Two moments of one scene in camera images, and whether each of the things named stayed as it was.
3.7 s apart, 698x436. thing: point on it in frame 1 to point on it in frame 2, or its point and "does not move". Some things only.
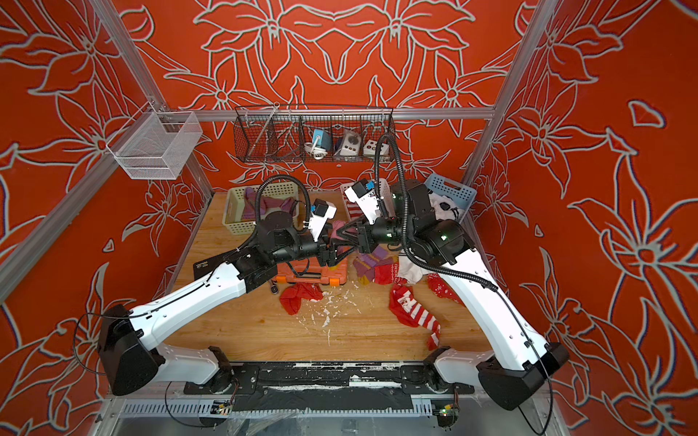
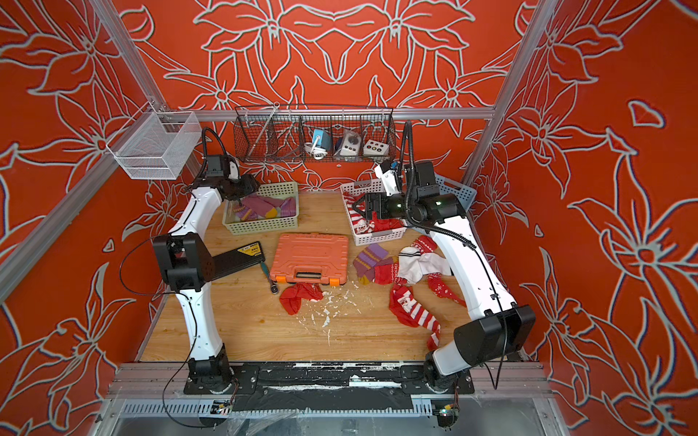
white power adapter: (321, 144) does not move
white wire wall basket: (156, 145) does not move
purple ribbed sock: (266, 204) does not move
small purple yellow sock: (337, 224) to (257, 206)
